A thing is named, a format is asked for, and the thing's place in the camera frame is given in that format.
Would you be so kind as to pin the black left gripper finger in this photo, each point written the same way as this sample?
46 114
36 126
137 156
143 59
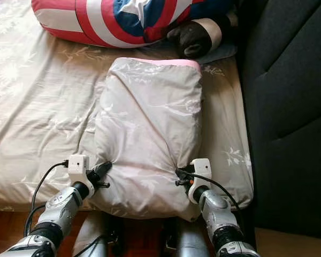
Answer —
103 169

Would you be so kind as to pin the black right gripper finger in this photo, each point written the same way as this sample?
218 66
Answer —
182 173

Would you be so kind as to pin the grey floral pillow pink edge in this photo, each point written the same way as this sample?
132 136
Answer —
150 123

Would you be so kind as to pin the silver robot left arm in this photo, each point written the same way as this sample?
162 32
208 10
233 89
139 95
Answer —
61 211

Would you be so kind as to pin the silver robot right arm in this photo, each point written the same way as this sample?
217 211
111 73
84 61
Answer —
219 214

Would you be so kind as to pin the silver robot left leg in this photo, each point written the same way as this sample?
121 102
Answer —
88 235

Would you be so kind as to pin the silver robot leg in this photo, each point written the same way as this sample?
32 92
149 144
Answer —
190 243
88 235

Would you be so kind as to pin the silver robot right leg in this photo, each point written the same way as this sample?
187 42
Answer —
190 243

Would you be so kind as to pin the black padded headboard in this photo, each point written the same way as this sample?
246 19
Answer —
289 107

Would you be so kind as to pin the blue grey cushion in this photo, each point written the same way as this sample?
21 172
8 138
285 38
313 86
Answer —
224 53

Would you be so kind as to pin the dark brown plush toy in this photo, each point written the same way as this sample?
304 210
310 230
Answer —
190 38

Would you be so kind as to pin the red white blue shield cushion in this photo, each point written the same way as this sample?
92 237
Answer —
96 21

